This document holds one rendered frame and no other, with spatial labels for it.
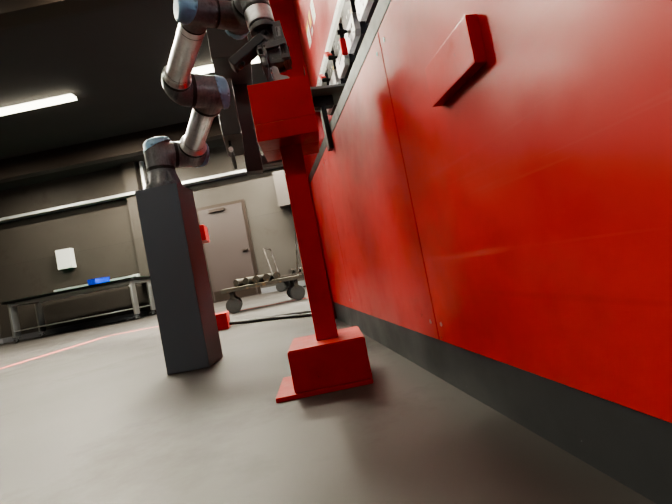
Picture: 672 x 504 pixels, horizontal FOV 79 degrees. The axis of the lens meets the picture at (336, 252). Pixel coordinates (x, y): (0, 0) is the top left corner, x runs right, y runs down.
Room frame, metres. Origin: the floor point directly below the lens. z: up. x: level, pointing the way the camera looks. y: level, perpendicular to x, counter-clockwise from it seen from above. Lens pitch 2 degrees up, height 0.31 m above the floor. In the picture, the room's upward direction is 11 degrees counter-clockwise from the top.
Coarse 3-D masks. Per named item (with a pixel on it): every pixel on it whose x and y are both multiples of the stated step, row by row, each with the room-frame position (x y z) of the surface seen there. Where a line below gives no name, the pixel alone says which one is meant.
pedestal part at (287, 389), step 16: (304, 336) 1.23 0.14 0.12; (352, 336) 1.08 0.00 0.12; (288, 352) 1.04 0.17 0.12; (304, 352) 1.04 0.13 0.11; (320, 352) 1.04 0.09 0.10; (336, 352) 1.04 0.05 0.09; (352, 352) 1.05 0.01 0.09; (304, 368) 1.04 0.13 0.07; (320, 368) 1.04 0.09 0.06; (336, 368) 1.04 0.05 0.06; (352, 368) 1.04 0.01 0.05; (368, 368) 1.05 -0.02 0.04; (288, 384) 1.15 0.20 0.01; (304, 384) 1.04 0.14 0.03; (320, 384) 1.04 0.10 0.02; (336, 384) 1.04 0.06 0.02; (352, 384) 1.04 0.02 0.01; (288, 400) 1.04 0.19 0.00
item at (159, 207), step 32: (160, 192) 1.69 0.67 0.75; (192, 192) 1.86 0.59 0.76; (160, 224) 1.69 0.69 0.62; (192, 224) 1.79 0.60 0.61; (160, 256) 1.69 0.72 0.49; (192, 256) 1.72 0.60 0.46; (160, 288) 1.69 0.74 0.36; (192, 288) 1.69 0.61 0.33; (160, 320) 1.69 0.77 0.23; (192, 320) 1.69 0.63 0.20; (192, 352) 1.69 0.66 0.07
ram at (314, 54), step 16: (304, 0) 2.16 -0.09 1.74; (320, 0) 1.83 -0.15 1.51; (336, 0) 1.58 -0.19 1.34; (304, 16) 2.23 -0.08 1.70; (320, 16) 1.88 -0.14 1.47; (304, 32) 2.32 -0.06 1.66; (320, 32) 1.94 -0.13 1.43; (304, 48) 2.41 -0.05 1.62; (320, 48) 2.01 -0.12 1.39; (320, 64) 2.07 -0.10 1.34; (320, 80) 2.15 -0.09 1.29
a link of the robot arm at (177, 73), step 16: (176, 0) 1.06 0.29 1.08; (192, 0) 1.06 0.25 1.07; (208, 0) 1.09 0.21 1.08; (176, 16) 1.09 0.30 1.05; (192, 16) 1.08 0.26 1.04; (208, 16) 1.10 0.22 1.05; (176, 32) 1.17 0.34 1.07; (192, 32) 1.14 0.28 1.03; (176, 48) 1.21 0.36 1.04; (192, 48) 1.20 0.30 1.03; (176, 64) 1.27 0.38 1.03; (192, 64) 1.28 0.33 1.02; (176, 80) 1.33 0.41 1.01; (176, 96) 1.40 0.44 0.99; (192, 96) 1.43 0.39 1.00
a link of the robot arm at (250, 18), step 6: (252, 6) 1.05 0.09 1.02; (258, 6) 1.05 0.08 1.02; (264, 6) 1.06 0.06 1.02; (246, 12) 1.06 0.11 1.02; (252, 12) 1.05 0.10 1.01; (258, 12) 1.05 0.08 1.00; (264, 12) 1.06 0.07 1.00; (270, 12) 1.07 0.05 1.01; (246, 18) 1.07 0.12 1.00; (252, 18) 1.06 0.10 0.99; (258, 18) 1.05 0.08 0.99; (264, 18) 1.06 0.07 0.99; (270, 18) 1.07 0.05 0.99
